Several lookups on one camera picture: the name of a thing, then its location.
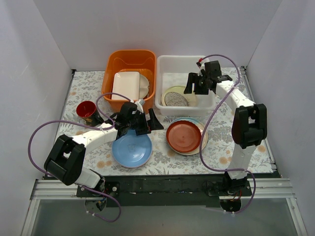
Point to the speckled oval plate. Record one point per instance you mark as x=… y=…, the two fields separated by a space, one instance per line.
x=175 y=99

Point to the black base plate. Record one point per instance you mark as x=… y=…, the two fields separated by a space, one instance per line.
x=168 y=190

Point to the red-brown round plate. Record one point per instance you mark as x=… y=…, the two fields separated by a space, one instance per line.
x=183 y=136

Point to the blue beige plate with sprig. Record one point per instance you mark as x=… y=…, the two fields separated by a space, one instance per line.
x=201 y=127

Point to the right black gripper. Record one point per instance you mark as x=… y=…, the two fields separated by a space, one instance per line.
x=197 y=82

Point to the white translucent plastic bin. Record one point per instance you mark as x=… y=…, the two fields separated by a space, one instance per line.
x=173 y=71

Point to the cream green plate with sprig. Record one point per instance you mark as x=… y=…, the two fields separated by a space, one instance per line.
x=191 y=98

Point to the blue round plate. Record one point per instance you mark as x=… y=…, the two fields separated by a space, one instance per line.
x=132 y=151

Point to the red and black mug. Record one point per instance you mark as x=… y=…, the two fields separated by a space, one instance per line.
x=87 y=111

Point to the floral table mat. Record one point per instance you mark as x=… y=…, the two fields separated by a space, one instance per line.
x=86 y=85

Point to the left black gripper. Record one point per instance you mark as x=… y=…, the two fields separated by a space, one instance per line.
x=143 y=124

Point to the white round plate in bin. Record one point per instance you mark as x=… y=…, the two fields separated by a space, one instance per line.
x=143 y=87

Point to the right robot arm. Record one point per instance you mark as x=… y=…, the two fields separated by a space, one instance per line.
x=249 y=126

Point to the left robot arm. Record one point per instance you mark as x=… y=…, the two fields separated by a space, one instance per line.
x=65 y=160

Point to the cream rectangular plate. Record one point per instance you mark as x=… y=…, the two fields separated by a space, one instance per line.
x=127 y=84

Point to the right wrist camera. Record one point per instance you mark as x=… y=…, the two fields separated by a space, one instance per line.
x=201 y=66

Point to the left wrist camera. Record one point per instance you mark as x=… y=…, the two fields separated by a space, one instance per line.
x=139 y=103

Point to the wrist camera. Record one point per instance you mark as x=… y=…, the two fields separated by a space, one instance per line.
x=139 y=103
x=201 y=66

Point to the orange plastic bin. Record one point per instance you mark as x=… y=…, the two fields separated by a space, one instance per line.
x=143 y=61

